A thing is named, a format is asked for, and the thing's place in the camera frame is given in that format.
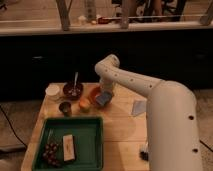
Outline blue sponge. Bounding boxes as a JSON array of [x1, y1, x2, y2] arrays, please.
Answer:
[[96, 92, 112, 105]]

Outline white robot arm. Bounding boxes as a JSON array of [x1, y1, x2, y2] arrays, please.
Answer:
[[95, 54, 203, 171]]

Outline black object at arm base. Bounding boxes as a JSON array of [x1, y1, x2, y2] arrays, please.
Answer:
[[140, 144, 149, 161]]

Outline red bowl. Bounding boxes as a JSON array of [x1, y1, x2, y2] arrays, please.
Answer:
[[88, 87, 112, 107]]

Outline dark brown bowl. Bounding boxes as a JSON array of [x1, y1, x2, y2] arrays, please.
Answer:
[[63, 82, 83, 100]]

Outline orange fruit toy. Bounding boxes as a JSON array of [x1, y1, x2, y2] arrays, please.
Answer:
[[79, 98, 91, 112]]

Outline metal spoon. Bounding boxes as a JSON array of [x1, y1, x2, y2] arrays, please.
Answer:
[[72, 72, 78, 96]]

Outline grey folded cloth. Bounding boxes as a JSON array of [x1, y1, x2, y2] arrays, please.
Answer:
[[131, 100, 146, 116]]

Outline dark small cup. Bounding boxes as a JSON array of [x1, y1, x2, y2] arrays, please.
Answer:
[[59, 101, 72, 116]]

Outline green plastic tray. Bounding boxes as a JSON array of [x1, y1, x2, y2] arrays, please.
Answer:
[[32, 117, 104, 171]]

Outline white small cup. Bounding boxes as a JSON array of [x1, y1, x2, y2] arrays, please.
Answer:
[[45, 84, 60, 100]]

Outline white rectangular block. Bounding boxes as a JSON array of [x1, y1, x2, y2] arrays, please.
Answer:
[[63, 135, 75, 161]]

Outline bunch of dark grapes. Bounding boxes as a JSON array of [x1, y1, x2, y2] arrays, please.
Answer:
[[42, 142, 61, 168]]

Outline black floor cable left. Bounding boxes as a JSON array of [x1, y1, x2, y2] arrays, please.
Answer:
[[0, 105, 28, 149]]

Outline black floor cable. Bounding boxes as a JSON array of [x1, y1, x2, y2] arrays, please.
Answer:
[[0, 105, 28, 149], [199, 139, 213, 154]]

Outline black floor cable right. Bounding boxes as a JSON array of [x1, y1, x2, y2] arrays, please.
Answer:
[[199, 139, 213, 154]]

